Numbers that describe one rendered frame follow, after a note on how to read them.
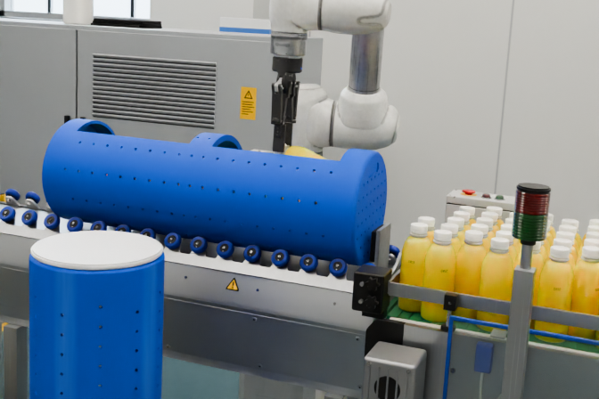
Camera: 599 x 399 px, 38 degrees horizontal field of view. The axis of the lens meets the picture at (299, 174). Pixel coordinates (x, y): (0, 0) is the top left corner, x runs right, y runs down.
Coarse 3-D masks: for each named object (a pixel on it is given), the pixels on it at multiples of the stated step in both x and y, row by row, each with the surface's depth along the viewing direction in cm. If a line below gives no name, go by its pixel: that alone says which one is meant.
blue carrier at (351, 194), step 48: (48, 144) 229; (96, 144) 224; (144, 144) 221; (192, 144) 217; (240, 144) 231; (48, 192) 229; (96, 192) 222; (144, 192) 217; (192, 192) 212; (240, 192) 207; (288, 192) 203; (336, 192) 199; (384, 192) 220; (240, 240) 214; (288, 240) 207; (336, 240) 201
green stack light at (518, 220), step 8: (520, 216) 159; (528, 216) 158; (536, 216) 158; (544, 216) 158; (520, 224) 159; (528, 224) 158; (536, 224) 158; (544, 224) 159; (512, 232) 162; (520, 232) 159; (528, 232) 158; (536, 232) 158; (544, 232) 159; (528, 240) 159; (536, 240) 159
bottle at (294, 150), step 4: (284, 148) 214; (288, 148) 215; (292, 148) 214; (296, 148) 213; (300, 148) 213; (304, 148) 214; (284, 152) 214; (288, 152) 213; (292, 152) 213; (296, 152) 212; (300, 152) 212; (304, 152) 212; (308, 152) 212; (312, 152) 213; (300, 156) 212; (304, 156) 212; (308, 156) 212; (312, 156) 212; (316, 156) 212; (320, 156) 213
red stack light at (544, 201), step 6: (516, 192) 160; (522, 192) 158; (516, 198) 160; (522, 198) 158; (528, 198) 157; (534, 198) 157; (540, 198) 157; (546, 198) 158; (516, 204) 160; (522, 204) 158; (528, 204) 158; (534, 204) 157; (540, 204) 157; (546, 204) 158; (516, 210) 160; (522, 210) 158; (528, 210) 158; (534, 210) 157; (540, 210) 158; (546, 210) 158
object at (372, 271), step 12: (360, 276) 188; (372, 276) 187; (384, 276) 187; (360, 288) 189; (372, 288) 187; (384, 288) 188; (360, 300) 188; (372, 300) 187; (384, 300) 189; (372, 312) 189; (384, 312) 190
